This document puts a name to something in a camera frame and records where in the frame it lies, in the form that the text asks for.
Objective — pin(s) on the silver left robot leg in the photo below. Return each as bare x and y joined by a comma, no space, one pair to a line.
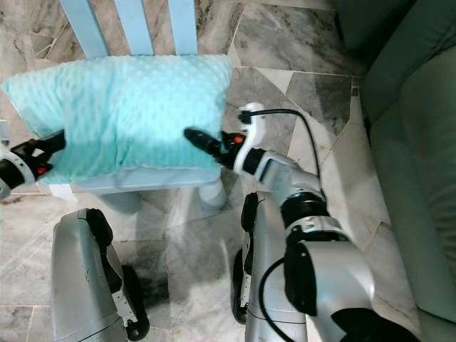
85,278

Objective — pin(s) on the grey-green leather sofa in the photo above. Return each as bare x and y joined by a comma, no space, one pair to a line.
413,142

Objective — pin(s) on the silver robot leg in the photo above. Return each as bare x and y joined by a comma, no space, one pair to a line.
85,278
267,271

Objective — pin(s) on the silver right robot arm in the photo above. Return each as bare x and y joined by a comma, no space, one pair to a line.
335,278

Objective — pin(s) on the light blue wooden chair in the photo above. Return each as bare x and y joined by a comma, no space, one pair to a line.
135,28

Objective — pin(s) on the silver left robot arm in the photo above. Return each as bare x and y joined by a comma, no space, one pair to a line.
11,177

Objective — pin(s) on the teal dotted plush pillow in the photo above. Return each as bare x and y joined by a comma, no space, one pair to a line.
128,114

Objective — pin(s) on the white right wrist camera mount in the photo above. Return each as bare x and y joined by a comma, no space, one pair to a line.
251,132

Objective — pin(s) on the silver right robot leg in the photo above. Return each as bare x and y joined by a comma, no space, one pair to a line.
267,271

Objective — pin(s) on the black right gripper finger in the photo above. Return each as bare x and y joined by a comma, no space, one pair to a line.
201,139

